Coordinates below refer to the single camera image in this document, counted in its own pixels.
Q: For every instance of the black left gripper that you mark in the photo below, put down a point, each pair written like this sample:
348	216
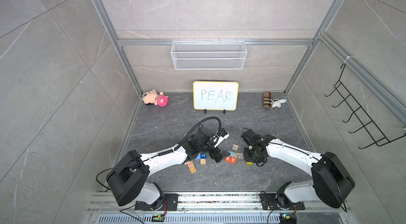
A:
221	157

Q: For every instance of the yellow framed whiteboard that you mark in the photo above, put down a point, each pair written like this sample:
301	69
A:
212	95

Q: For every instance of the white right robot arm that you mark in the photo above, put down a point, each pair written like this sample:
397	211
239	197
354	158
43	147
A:
330	181

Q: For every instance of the plaid white plush toy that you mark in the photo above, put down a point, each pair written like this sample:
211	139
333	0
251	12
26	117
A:
270	103

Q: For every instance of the pink Z block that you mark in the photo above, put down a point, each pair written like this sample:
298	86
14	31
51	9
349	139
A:
190	164

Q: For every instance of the orange wooden block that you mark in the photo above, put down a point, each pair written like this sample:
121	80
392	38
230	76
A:
192	169

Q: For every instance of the white wire mesh basket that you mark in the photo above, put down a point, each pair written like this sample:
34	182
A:
208	55

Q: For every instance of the pink striped plush pig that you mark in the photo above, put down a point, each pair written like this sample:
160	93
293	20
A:
156	98

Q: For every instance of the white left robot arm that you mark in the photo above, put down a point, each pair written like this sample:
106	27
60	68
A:
128	180

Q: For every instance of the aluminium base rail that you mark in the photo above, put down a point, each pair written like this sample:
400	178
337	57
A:
213	208

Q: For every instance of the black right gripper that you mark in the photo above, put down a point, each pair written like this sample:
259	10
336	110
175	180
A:
247	158

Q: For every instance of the red A block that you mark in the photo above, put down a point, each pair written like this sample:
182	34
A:
233	160

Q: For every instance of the black wire hook rack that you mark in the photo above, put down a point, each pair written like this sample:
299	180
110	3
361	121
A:
359	113

